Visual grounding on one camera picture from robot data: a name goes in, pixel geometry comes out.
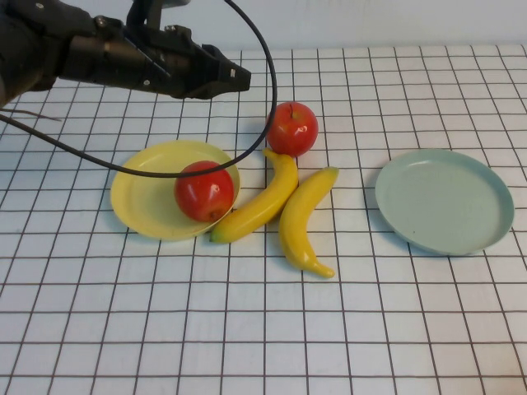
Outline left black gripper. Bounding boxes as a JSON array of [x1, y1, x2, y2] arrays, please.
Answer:
[[101, 23, 253, 101]]

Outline red apple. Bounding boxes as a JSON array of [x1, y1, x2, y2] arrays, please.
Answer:
[[173, 160, 236, 224], [265, 101, 320, 158]]

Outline yellow banana green tip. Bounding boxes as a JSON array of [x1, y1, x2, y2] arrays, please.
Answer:
[[209, 147, 301, 245]]

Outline yellow round plate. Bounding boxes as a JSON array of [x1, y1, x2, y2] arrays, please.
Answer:
[[110, 140, 242, 243]]

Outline light blue round plate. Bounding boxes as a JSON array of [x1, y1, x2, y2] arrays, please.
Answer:
[[374, 148, 515, 258]]

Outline thin black zip tie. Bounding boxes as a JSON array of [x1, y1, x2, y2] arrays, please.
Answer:
[[13, 108, 63, 123]]

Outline black left camera cable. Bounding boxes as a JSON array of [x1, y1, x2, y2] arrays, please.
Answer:
[[0, 0, 278, 178]]

